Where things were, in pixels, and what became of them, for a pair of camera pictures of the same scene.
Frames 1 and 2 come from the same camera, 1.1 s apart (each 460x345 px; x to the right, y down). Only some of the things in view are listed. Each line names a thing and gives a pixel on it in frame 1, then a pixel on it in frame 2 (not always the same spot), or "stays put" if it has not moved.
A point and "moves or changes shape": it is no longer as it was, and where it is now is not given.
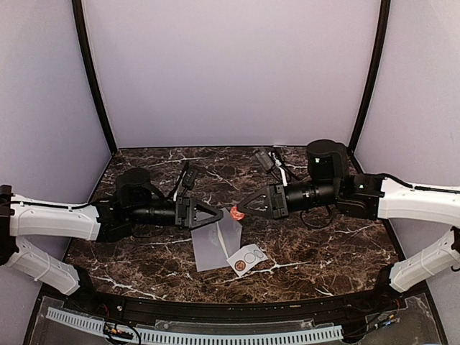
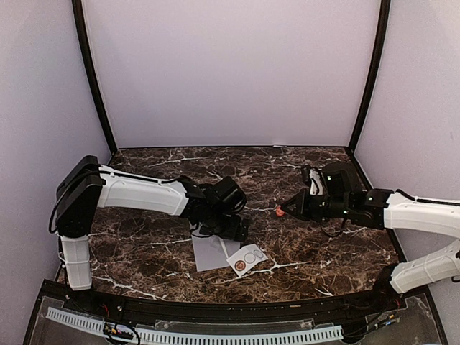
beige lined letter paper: [219, 234] stays put
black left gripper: [183, 202] to [231, 231]
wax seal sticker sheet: [246, 258] stays put
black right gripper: [272, 210] to [301, 197]
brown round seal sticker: [240, 265] stays put
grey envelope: [214, 243] stays put
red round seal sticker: [236, 213] moves or changes shape
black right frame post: [382, 36] stays put
